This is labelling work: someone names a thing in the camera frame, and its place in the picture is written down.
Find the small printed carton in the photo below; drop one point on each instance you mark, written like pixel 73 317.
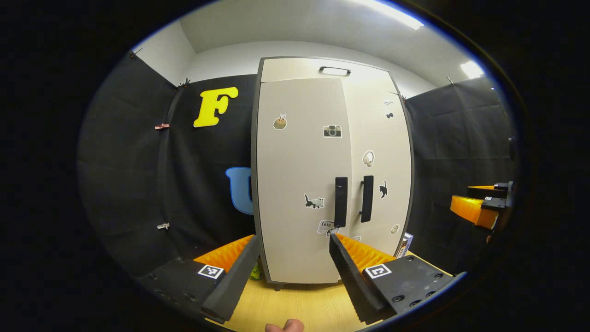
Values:
pixel 405 243

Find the white shoe cabinet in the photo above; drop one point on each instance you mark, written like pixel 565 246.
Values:
pixel 295 175

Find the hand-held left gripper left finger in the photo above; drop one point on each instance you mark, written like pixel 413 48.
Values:
pixel 235 283

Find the red cloth clip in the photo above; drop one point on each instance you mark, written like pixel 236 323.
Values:
pixel 162 126

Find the ceiling light strip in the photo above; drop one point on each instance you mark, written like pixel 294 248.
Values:
pixel 472 69
pixel 396 13

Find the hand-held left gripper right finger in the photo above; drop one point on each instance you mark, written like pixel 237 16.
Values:
pixel 352 283

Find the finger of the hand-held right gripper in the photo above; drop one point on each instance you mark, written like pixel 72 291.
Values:
pixel 472 211
pixel 488 190

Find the white cabinet door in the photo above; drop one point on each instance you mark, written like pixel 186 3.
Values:
pixel 373 129
pixel 295 161

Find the green bottle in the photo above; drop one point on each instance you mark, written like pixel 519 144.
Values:
pixel 256 273

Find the white cloth clip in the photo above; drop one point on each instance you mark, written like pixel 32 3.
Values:
pixel 163 226

